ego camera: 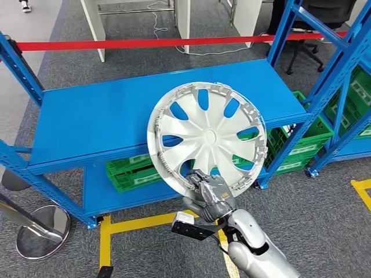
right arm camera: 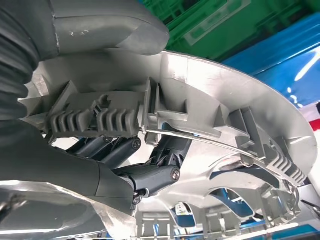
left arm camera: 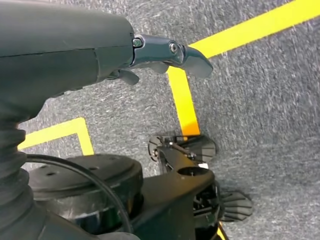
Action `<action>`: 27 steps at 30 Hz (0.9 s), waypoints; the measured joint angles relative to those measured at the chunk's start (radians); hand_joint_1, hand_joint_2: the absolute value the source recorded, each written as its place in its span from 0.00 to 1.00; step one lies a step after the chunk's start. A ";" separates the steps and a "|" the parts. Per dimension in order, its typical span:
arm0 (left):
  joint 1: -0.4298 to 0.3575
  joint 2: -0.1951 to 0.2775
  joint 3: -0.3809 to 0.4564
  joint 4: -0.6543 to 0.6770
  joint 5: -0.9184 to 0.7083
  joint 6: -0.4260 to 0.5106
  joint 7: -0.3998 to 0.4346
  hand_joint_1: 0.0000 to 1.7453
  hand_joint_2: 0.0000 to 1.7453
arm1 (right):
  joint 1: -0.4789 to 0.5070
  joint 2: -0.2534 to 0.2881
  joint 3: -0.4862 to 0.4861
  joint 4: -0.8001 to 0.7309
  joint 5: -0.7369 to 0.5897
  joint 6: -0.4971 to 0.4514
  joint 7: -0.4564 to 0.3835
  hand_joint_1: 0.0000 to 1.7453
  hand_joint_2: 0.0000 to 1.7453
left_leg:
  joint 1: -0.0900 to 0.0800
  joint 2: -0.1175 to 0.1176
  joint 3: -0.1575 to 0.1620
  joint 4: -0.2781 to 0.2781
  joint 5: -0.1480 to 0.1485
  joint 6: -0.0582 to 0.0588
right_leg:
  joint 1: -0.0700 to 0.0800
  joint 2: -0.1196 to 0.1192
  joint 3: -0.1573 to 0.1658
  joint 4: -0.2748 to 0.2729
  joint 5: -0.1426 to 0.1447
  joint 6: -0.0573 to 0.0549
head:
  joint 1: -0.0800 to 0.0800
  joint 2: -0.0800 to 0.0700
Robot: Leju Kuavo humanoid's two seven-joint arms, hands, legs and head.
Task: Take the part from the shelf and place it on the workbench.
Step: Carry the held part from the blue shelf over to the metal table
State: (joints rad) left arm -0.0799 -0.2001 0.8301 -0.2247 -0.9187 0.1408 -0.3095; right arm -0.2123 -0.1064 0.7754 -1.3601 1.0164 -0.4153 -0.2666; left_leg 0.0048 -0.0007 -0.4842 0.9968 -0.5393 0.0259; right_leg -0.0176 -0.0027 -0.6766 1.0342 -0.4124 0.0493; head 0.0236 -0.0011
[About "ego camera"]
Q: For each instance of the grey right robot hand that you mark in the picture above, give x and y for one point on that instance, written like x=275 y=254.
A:
x=214 y=199

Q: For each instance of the silver plastic wheel hubcap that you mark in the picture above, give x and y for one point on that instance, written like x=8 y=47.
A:
x=208 y=136

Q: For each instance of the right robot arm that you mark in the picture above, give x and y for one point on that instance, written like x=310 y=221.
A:
x=246 y=230

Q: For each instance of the blue steel shelf rack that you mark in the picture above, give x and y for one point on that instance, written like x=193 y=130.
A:
x=115 y=115
x=353 y=147

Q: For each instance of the white office desk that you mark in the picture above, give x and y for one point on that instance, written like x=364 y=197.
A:
x=246 y=19
x=94 y=27

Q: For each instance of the person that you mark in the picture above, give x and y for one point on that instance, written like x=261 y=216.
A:
x=275 y=15

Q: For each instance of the red barrier belt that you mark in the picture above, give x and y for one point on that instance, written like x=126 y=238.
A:
x=115 y=43

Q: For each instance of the chrome stanchion with round base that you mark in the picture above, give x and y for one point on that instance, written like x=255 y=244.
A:
x=49 y=238

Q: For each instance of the black office chair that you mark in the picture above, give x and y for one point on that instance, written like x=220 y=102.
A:
x=327 y=11

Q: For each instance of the dark round stanchion base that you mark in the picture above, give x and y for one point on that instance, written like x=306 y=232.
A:
x=14 y=182

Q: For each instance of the person's foot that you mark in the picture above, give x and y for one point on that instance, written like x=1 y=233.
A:
x=25 y=5

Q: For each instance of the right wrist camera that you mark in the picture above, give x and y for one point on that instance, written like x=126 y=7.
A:
x=188 y=230

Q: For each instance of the yellow floor tape frame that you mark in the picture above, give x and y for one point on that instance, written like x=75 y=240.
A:
x=130 y=226
x=362 y=190

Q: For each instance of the dark barrier post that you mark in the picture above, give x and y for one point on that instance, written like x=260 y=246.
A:
x=30 y=67

